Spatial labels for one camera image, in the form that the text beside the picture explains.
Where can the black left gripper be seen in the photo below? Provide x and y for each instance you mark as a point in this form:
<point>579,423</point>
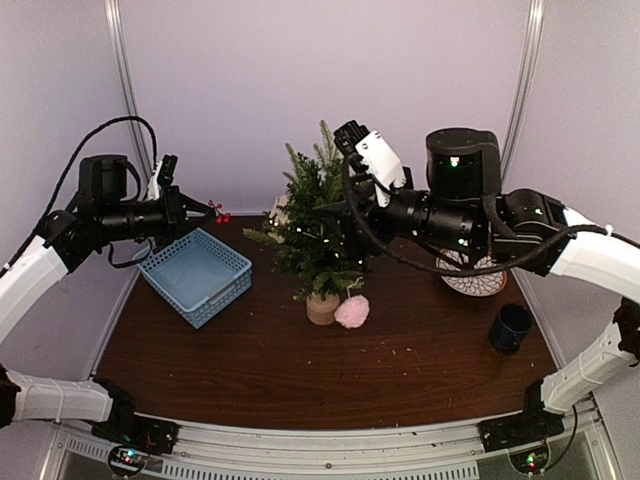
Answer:
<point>174,203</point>

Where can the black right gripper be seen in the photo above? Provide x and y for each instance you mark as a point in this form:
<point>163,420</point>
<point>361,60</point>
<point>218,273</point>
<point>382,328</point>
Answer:
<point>364,213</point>

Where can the dark berry sprig ornament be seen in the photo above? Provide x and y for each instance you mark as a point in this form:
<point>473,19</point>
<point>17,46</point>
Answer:
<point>220,216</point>

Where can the small green christmas tree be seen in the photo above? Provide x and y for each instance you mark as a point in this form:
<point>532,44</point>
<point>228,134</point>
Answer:
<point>305,246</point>

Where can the pink pompom ornament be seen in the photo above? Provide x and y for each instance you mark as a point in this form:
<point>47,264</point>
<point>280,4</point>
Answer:
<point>354,310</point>

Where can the white fluffy ornament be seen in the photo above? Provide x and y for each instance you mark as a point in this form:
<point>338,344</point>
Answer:
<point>278,215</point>

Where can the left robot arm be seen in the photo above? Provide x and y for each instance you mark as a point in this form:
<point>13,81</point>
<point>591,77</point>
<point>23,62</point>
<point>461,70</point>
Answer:
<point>99,215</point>

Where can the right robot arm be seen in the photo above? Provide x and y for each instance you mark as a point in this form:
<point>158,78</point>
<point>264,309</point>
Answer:
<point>465,209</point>

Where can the round wooden tree base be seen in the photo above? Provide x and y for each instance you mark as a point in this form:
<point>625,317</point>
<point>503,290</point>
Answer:
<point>321,308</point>

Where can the light blue plastic basket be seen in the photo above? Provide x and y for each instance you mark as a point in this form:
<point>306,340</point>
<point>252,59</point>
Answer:
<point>198,275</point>

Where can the floral patterned ceramic plate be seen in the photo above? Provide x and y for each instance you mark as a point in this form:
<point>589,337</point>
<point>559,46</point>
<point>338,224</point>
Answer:
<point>477,286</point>

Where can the dark blue mug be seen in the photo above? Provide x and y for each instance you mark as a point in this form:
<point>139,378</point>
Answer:
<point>510,326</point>

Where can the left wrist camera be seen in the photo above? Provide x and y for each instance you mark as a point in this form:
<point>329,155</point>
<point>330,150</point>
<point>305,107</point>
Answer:
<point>162,177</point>

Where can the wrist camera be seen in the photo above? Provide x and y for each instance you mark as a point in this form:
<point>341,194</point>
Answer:
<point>162,177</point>
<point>374,156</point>

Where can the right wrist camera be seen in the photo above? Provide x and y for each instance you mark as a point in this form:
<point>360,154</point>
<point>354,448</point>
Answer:
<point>374,156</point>

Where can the left aluminium frame post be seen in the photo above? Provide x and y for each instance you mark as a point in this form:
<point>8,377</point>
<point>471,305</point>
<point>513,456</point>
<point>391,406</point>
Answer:
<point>118,42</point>

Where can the aluminium frame post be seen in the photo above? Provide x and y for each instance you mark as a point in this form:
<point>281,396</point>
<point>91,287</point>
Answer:
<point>118,42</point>
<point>529,58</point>

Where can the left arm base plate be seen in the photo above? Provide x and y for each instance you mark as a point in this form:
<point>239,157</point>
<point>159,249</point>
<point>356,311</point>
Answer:
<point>143,433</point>

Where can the aluminium front rail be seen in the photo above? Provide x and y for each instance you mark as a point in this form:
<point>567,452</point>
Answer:
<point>452,450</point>

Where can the right aluminium frame post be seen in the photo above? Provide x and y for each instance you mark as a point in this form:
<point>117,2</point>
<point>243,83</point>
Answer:
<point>529,58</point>

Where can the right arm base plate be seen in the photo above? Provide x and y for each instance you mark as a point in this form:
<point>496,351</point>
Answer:
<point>519,429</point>

